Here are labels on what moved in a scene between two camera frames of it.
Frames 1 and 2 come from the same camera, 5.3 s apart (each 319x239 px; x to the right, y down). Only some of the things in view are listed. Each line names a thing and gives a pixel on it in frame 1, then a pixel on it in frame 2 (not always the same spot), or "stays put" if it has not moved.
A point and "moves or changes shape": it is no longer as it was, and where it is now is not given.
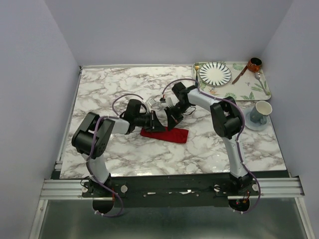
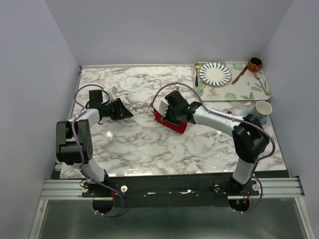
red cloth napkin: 178,135 moves or changes shape
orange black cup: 254,64 stays put
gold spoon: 197,67 stays put
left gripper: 154,124 to 122,112
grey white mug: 259,113 stays put
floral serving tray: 244,85 stays put
